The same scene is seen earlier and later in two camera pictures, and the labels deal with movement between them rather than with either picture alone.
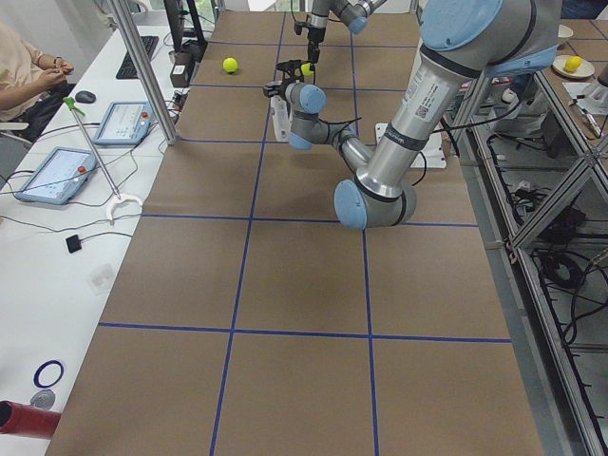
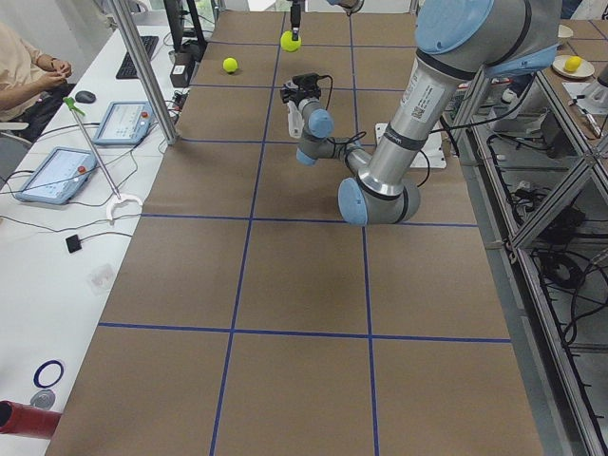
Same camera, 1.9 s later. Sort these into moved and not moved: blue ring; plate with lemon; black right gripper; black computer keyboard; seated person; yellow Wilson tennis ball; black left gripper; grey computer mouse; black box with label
Moved: black left gripper; yellow Wilson tennis ball; black right gripper
Not moved: black computer keyboard; grey computer mouse; seated person; black box with label; blue ring; plate with lemon
